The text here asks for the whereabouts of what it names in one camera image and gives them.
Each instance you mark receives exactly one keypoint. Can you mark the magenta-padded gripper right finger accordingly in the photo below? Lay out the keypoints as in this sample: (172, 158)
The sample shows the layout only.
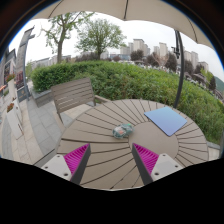
(165, 168)

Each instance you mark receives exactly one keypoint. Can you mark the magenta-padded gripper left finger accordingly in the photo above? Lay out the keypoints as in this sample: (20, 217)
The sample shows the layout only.
(60, 166)

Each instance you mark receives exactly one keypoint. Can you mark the transparent green computer mouse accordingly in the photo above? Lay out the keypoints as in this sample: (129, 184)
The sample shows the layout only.
(122, 131)

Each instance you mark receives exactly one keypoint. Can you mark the blue square mouse pad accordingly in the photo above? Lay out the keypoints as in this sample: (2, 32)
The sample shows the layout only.
(165, 120)

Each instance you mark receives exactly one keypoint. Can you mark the white flower planter box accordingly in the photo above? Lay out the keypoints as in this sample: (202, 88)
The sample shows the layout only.
(14, 121)

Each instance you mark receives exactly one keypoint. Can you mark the brown slatted garden chair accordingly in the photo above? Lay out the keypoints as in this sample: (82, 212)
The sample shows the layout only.
(73, 95)

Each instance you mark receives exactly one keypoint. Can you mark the green hedge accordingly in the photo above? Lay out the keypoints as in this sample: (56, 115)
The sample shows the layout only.
(140, 81)

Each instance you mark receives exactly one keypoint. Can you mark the dark curved parasol pole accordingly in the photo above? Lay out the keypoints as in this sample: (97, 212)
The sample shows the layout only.
(181, 66)

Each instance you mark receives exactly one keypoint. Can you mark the dark grey sign pillar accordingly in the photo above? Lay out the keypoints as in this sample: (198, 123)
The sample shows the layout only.
(22, 63)

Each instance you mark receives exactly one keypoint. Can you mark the distant high-rise buildings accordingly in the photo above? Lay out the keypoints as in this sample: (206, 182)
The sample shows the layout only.
(138, 45)

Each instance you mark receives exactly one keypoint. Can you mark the tall thin-trunked tree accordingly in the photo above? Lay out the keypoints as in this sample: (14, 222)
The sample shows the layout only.
(60, 36)

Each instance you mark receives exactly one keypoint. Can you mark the round bushy green tree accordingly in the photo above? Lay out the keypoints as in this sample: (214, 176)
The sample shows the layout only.
(99, 35)

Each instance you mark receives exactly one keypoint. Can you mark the beige parasol canopy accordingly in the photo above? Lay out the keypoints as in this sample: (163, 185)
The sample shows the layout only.
(116, 8)

